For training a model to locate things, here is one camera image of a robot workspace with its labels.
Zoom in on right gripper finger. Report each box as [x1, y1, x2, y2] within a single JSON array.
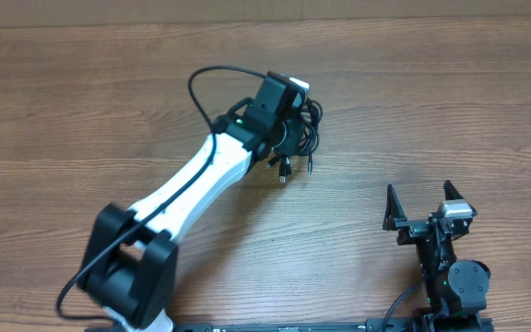
[[442, 180, 464, 200], [383, 184, 407, 231]]

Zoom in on black USB cable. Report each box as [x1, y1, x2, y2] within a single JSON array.
[[265, 97, 325, 184]]

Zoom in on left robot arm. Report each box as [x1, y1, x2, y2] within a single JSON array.
[[69, 72, 310, 331]]

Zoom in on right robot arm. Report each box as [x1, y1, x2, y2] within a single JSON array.
[[381, 181, 494, 331]]

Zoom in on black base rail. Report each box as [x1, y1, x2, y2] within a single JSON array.
[[168, 317, 423, 332]]

